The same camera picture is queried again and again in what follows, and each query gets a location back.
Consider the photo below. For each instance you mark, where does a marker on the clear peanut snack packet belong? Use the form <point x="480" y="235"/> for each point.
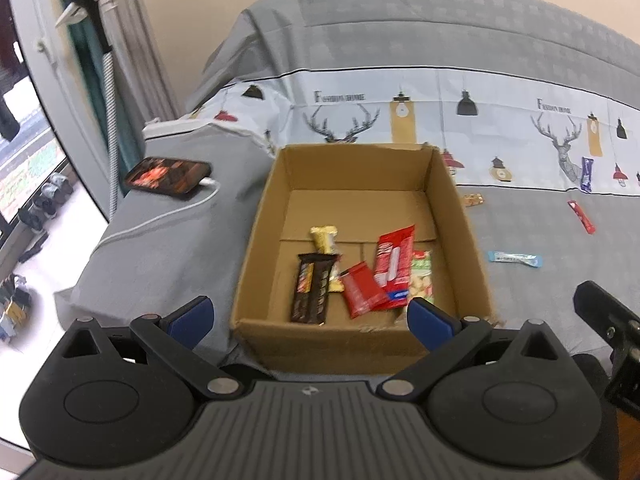
<point x="421" y="277"/>

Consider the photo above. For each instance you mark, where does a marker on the small orange snack bar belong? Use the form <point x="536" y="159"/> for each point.
<point x="473" y="200"/>

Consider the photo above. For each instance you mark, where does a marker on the white window frame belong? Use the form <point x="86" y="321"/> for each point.
<point x="50" y="60"/>

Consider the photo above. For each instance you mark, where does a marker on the grey curtain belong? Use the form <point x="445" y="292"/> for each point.
<point x="150" y="45"/>

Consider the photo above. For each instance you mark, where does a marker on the purple snack packet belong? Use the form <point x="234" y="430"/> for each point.
<point x="587" y="175"/>

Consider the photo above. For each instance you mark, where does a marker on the small red wafer packet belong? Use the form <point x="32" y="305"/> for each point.
<point x="362" y="290"/>

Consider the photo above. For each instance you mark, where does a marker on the thin red snack stick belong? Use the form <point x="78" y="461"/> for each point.
<point x="581" y="217"/>

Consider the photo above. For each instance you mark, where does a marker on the light blue snack packet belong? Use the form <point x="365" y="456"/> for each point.
<point x="515" y="259"/>

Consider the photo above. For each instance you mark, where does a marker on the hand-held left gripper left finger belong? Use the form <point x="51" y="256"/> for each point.
<point x="192" y="320"/>

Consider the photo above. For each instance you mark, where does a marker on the dark brown chocolate bar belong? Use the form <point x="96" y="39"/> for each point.
<point x="310" y="290"/>

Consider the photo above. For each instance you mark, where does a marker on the black smartphone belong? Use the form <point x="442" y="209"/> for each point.
<point x="167" y="179"/>

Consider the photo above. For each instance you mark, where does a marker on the yellow snack packet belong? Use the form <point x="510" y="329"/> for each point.
<point x="324" y="240"/>

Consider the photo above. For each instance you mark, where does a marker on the large red wafer packet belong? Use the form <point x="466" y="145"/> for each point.
<point x="396" y="255"/>

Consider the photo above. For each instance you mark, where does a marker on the grey sneakers pair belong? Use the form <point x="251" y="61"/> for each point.
<point x="47" y="200"/>

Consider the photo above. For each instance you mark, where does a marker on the cardboard box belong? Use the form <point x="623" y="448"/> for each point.
<point x="350" y="200"/>

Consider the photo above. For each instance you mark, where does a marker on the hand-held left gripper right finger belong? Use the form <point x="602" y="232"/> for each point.
<point x="429" y="322"/>

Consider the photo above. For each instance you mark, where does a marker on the grey printed bed sheet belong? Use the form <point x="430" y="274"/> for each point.
<point x="400" y="35"/>

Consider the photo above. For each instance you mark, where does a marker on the dark hanging clothes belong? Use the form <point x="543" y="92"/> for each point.
<point x="7" y="115"/>

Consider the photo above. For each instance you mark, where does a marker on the green curtain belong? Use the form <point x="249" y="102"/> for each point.
<point x="82" y="35"/>

